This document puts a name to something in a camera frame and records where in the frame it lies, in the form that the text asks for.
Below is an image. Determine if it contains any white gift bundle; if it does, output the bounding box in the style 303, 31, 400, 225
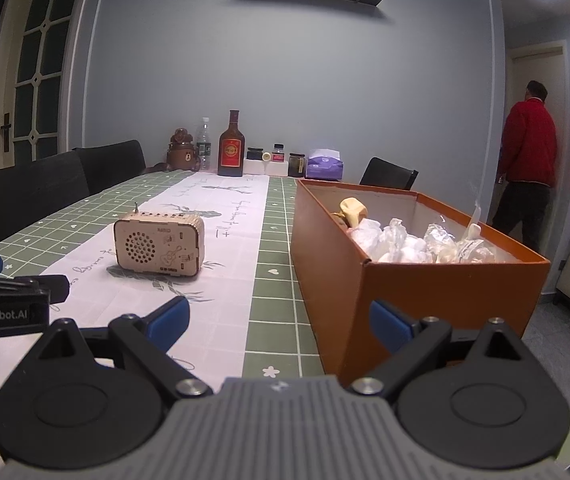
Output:
423, 204, 498, 264

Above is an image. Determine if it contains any cream plush mitt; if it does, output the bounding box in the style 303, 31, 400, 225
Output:
332, 197, 369, 230

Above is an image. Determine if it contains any black chair near left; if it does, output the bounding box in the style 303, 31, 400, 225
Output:
0, 152, 88, 242

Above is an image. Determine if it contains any black chair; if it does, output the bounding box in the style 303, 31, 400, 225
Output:
74, 140, 146, 195
0, 152, 88, 242
360, 157, 419, 191

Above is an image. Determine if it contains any wooden radio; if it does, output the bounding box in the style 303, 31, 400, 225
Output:
114, 209, 205, 278

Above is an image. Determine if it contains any orange cardboard box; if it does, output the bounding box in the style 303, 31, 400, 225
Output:
291, 180, 551, 386

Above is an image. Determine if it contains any black chair far left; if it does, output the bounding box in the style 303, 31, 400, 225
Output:
74, 140, 146, 195

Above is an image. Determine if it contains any green grid tablecloth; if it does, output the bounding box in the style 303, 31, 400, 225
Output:
0, 171, 323, 388

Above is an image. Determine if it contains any black chair right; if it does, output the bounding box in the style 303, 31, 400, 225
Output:
360, 157, 419, 191

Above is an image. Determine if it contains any glass panel door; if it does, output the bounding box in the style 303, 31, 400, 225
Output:
0, 0, 81, 169

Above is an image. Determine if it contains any brown bear jar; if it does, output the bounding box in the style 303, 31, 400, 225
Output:
167, 128, 200, 171

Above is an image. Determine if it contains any purple tissue pack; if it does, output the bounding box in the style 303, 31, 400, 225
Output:
306, 148, 343, 181

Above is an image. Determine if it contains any clear water bottle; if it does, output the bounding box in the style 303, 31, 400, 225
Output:
196, 117, 211, 171

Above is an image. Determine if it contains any white box stand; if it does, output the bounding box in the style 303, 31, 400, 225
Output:
243, 159, 288, 177

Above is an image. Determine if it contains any brown liquor bottle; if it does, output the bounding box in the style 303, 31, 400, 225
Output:
217, 110, 245, 177

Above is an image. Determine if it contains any person in red jacket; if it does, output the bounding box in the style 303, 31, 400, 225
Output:
491, 80, 558, 252

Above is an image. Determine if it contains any dark glass jar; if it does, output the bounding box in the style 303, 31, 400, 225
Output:
288, 153, 306, 178

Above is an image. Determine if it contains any black lidded jar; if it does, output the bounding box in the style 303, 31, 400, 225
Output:
247, 148, 263, 160

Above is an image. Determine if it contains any small red label jar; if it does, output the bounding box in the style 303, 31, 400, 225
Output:
271, 143, 285, 162

